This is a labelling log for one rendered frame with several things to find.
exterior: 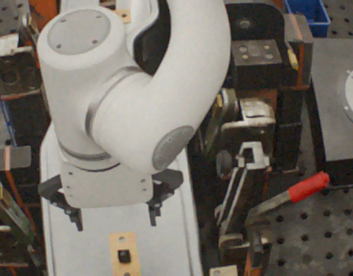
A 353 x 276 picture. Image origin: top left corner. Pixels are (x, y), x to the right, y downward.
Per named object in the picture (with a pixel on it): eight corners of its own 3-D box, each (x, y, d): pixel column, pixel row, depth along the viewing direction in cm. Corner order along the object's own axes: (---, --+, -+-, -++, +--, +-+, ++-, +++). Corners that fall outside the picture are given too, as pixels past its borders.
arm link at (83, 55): (159, 121, 73) (96, 75, 77) (151, 28, 63) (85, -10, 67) (97, 176, 70) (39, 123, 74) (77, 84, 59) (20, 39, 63)
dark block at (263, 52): (226, 197, 139) (229, 39, 105) (262, 192, 139) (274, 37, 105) (229, 219, 136) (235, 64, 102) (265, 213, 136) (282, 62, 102)
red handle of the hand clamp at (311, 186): (217, 212, 94) (321, 159, 88) (226, 218, 96) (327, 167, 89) (221, 239, 92) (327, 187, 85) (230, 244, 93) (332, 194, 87)
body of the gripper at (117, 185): (143, 98, 78) (150, 162, 87) (50, 111, 78) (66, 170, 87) (148, 158, 73) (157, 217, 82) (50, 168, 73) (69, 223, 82)
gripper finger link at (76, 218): (72, 181, 85) (81, 211, 90) (48, 183, 85) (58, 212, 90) (74, 204, 83) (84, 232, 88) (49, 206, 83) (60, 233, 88)
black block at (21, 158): (21, 228, 136) (-15, 142, 112) (70, 227, 136) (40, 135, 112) (24, 262, 131) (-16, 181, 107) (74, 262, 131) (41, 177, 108)
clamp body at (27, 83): (15, 141, 148) (-14, 31, 121) (66, 135, 149) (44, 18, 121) (15, 177, 143) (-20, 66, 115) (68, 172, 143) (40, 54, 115)
